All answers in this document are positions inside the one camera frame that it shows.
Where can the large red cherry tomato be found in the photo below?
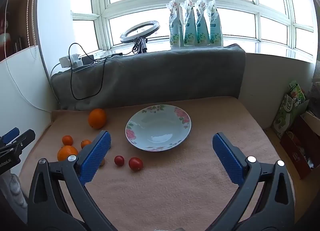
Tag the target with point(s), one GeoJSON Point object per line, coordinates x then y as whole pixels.
{"type": "Point", "coordinates": [135, 164]}

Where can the brown longan fruit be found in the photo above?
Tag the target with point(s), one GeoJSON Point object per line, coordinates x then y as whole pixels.
{"type": "Point", "coordinates": [102, 162]}

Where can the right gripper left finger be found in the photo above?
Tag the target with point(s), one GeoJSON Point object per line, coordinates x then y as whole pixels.
{"type": "Point", "coordinates": [58, 198]}

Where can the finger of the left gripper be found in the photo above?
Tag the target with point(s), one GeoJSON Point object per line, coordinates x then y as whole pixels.
{"type": "Point", "coordinates": [9, 136]}
{"type": "Point", "coordinates": [22, 140]}

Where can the white power strip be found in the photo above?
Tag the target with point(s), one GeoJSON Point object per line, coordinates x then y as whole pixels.
{"type": "Point", "coordinates": [71, 61]}

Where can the smooth large orange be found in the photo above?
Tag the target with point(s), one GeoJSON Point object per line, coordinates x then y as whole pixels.
{"type": "Point", "coordinates": [97, 118]}

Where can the floral white plate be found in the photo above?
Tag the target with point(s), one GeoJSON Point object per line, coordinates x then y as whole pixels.
{"type": "Point", "coordinates": [158, 128]}

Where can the speckled large orange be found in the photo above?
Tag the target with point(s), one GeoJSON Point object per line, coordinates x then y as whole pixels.
{"type": "Point", "coordinates": [65, 152]}

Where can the small red cherry tomato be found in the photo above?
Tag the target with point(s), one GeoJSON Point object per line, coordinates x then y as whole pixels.
{"type": "Point", "coordinates": [119, 161]}

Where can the small mandarin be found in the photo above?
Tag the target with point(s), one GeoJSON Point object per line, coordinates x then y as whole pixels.
{"type": "Point", "coordinates": [67, 140]}
{"type": "Point", "coordinates": [85, 143]}

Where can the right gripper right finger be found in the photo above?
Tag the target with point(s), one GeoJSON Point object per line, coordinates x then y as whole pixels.
{"type": "Point", "coordinates": [264, 198]}

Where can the brown cardboard box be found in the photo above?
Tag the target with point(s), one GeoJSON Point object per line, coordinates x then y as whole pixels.
{"type": "Point", "coordinates": [301, 143]}

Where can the green printed carton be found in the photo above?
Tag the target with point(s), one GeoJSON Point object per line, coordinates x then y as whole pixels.
{"type": "Point", "coordinates": [294, 103]}

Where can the black power adapter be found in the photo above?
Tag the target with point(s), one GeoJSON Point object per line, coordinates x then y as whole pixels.
{"type": "Point", "coordinates": [87, 59]}

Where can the ring light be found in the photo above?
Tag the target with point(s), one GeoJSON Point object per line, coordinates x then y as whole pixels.
{"type": "Point", "coordinates": [138, 35]}

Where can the grey blanket backrest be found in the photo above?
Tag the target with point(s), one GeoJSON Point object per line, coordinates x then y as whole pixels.
{"type": "Point", "coordinates": [173, 75]}

